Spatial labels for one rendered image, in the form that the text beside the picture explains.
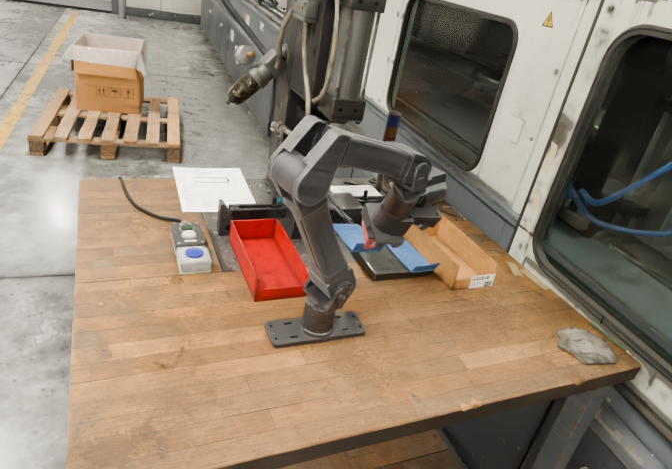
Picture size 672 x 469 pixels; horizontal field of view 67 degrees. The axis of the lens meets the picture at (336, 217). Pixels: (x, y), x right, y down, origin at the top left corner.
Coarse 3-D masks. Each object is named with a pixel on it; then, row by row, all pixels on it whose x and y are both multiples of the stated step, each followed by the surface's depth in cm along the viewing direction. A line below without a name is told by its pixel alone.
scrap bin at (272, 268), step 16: (240, 224) 126; (256, 224) 128; (272, 224) 129; (240, 240) 117; (256, 240) 129; (272, 240) 130; (288, 240) 121; (240, 256) 117; (256, 256) 122; (272, 256) 124; (288, 256) 121; (256, 272) 117; (272, 272) 118; (288, 272) 119; (304, 272) 112; (256, 288) 106; (272, 288) 108; (288, 288) 109
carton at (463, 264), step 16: (448, 224) 144; (416, 240) 138; (432, 240) 131; (448, 240) 144; (464, 240) 137; (432, 256) 131; (448, 256) 125; (464, 256) 138; (480, 256) 132; (448, 272) 126; (464, 272) 133; (480, 272) 132; (464, 288) 127
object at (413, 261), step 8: (392, 248) 134; (400, 248) 134; (408, 248) 135; (400, 256) 131; (408, 256) 131; (416, 256) 132; (408, 264) 128; (416, 264) 128; (424, 264) 129; (432, 264) 125; (416, 272) 126
